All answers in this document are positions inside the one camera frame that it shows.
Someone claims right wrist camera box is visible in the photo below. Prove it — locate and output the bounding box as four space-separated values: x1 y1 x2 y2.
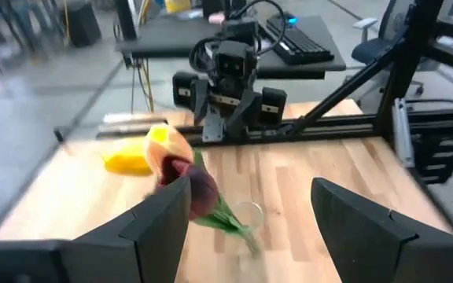
215 40 258 79

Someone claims black aluminium table frame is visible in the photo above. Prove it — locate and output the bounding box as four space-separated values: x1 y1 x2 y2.
96 0 453 186

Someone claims yellow extension cable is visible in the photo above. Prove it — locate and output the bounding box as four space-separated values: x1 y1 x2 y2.
139 58 156 114

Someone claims black desk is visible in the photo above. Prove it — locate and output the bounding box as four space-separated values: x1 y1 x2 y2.
115 14 348 80

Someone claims orange yellow artificial tulip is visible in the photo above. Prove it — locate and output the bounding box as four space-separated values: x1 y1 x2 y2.
101 143 153 177

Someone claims clear glass vase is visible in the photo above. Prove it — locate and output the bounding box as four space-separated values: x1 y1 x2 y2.
228 199 269 283

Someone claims office chair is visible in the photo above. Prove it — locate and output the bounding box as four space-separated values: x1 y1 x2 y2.
351 0 426 97

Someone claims maroon artificial tulip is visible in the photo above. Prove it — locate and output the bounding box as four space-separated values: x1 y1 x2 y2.
156 156 262 256

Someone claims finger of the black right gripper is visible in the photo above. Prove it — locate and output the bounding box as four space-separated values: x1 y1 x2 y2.
190 77 212 125
226 91 263 138

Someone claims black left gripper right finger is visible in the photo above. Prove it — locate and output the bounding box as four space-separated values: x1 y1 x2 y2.
311 176 453 283

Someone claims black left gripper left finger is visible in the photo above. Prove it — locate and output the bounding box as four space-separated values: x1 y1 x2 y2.
0 175 193 283

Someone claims black bin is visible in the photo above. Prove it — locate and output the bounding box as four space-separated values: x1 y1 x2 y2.
65 0 102 48

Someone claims black keyboard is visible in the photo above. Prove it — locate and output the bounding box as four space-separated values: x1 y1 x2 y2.
265 17 336 66

